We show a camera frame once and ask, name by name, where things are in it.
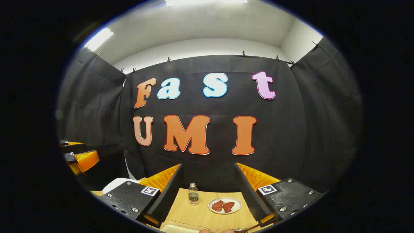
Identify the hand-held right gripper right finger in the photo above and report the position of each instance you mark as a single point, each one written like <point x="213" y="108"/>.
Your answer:
<point x="250" y="197"/>

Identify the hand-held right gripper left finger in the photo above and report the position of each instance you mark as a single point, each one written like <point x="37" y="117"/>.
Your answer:
<point x="168" y="197"/>

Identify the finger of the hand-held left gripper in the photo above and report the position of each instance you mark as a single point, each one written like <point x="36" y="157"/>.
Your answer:
<point x="72" y="146"/>
<point x="85" y="160"/>

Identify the brown wooden spoon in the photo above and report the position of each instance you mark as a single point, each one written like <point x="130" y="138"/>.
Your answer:
<point x="253" y="227"/>

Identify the white rice cooker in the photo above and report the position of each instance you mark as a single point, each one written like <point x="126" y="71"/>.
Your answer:
<point x="116" y="185"/>

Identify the clear plastic rice container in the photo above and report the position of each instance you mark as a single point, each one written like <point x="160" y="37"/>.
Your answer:
<point x="181" y="228"/>

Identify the red meat piece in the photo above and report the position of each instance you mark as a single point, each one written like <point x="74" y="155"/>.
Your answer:
<point x="228" y="206"/>
<point x="218" y="205"/>

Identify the clear plastic water bottle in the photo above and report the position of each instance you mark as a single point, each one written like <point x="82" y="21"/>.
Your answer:
<point x="193" y="194"/>

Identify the white round plate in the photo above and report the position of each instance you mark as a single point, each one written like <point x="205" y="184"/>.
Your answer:
<point x="213" y="210"/>

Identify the black backdrop cloth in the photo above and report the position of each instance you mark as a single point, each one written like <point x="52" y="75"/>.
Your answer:
<point x="284" y="136"/>

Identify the ceiling light panel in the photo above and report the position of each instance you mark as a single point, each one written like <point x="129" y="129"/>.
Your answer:
<point x="207" y="2"/>
<point x="98" y="39"/>

